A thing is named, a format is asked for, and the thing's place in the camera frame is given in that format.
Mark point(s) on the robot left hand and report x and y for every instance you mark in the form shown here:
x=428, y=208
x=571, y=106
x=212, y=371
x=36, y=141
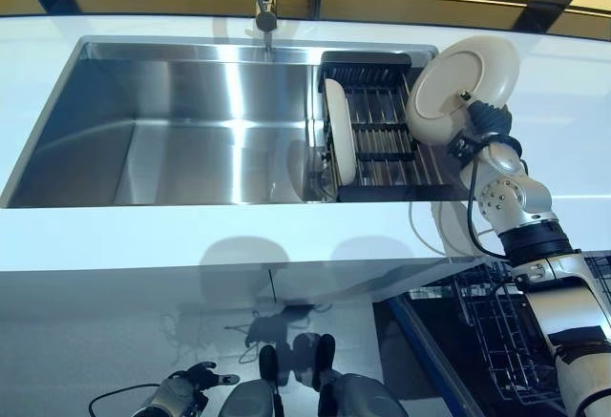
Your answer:
x=205, y=379

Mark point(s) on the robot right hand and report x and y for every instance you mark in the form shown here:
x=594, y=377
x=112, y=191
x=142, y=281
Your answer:
x=491, y=121

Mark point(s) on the cream ceramic plate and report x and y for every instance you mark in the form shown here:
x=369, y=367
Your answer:
x=458, y=78
x=341, y=135

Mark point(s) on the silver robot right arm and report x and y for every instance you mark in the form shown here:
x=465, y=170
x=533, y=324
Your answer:
x=568, y=312

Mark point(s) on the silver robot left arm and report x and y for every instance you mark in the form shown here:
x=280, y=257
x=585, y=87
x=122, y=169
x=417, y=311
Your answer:
x=167, y=400

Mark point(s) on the dishwasher door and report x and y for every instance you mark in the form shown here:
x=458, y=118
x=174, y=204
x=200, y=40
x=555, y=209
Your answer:
x=429, y=340

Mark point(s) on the robot left leg black foot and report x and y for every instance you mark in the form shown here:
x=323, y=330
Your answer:
x=248, y=398

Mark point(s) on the robot leg black foot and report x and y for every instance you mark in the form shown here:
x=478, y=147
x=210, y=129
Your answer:
x=363, y=398
x=248, y=398

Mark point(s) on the black dish drying rack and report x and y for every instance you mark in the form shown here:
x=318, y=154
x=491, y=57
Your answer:
x=382, y=150

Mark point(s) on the wide white cabinet door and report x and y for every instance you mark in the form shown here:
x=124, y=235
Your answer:
x=95, y=293

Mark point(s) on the narrow white cabinet door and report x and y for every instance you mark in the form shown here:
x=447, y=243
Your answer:
x=324, y=288

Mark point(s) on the robot right leg black foot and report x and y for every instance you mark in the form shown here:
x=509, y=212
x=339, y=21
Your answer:
x=363, y=398

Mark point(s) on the stainless steel sink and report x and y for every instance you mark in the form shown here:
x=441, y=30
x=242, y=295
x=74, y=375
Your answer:
x=167, y=126

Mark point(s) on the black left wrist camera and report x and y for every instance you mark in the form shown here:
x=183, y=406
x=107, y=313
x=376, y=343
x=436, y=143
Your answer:
x=200, y=398

